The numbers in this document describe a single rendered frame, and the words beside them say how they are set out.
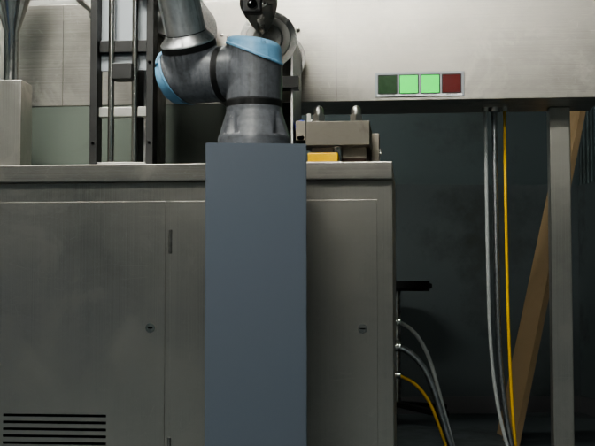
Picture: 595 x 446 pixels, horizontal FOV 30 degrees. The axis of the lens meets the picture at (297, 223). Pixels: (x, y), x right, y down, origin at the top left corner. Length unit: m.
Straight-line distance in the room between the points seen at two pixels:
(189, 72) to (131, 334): 0.66
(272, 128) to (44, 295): 0.75
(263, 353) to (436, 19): 1.36
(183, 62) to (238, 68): 0.12
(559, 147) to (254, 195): 1.37
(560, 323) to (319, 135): 0.98
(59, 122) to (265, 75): 1.18
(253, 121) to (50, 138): 1.20
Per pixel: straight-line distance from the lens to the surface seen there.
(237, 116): 2.25
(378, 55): 3.20
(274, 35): 2.88
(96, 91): 2.82
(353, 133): 2.80
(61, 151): 3.31
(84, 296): 2.65
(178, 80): 2.33
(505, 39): 3.22
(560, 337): 3.33
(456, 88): 3.18
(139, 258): 2.61
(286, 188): 2.19
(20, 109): 3.08
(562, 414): 3.34
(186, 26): 2.32
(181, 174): 2.58
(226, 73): 2.28
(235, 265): 2.18
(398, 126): 5.43
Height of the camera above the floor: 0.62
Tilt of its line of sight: 3 degrees up
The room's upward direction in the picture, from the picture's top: straight up
